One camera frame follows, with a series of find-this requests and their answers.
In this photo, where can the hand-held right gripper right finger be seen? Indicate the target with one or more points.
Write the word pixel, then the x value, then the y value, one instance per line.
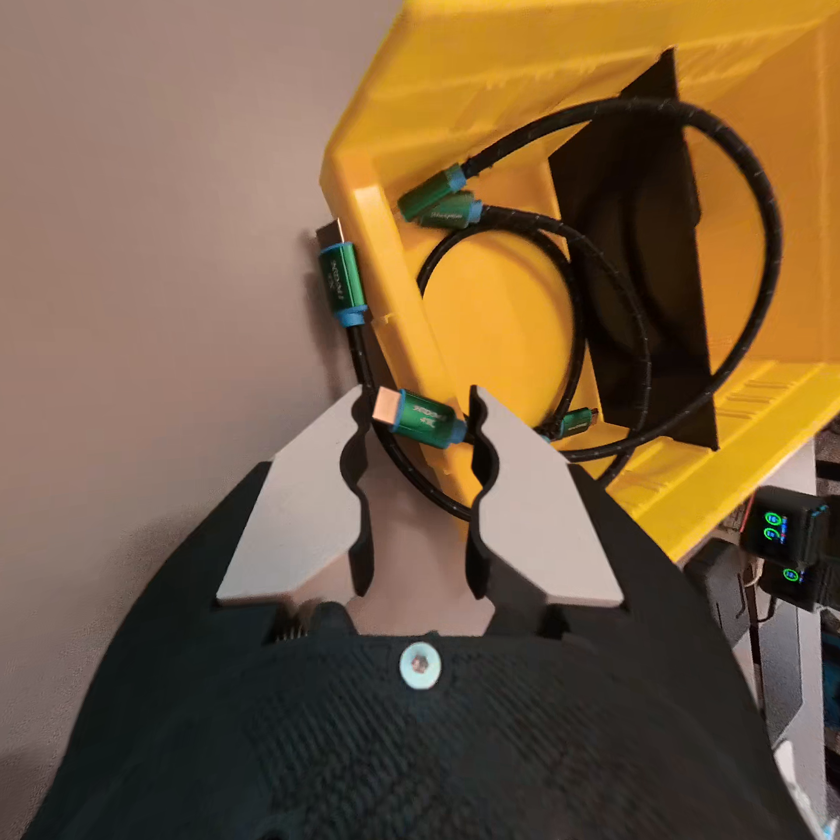
pixel 551 525

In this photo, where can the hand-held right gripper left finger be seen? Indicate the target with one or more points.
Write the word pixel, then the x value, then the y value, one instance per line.
pixel 289 525

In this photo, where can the yellow plastic bin with divider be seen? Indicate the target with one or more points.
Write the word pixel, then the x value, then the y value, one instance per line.
pixel 499 65

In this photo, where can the black device with green display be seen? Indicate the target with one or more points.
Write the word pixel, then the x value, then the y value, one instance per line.
pixel 781 525
pixel 797 584

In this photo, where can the black bin divider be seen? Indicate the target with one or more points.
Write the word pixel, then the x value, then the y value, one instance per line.
pixel 643 262

